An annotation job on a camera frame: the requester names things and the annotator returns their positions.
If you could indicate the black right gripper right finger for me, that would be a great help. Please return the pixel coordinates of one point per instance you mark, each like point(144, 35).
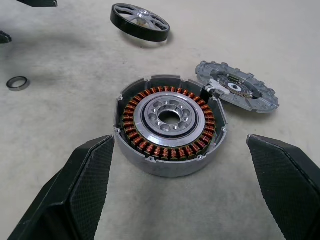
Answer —
point(287, 185)

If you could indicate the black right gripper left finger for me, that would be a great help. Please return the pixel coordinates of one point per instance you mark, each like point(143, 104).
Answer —
point(82, 190)

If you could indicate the grey round metal disc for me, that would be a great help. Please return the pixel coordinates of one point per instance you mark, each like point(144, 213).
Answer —
point(160, 170)

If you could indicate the grey toothed metal strip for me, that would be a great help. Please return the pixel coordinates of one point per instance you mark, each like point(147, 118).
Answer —
point(262, 100)

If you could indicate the black rotor ring wheel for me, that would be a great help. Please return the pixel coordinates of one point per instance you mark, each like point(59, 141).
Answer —
point(125, 21)

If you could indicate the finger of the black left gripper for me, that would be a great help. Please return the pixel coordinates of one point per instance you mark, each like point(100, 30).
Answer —
point(4, 37)
point(40, 2)

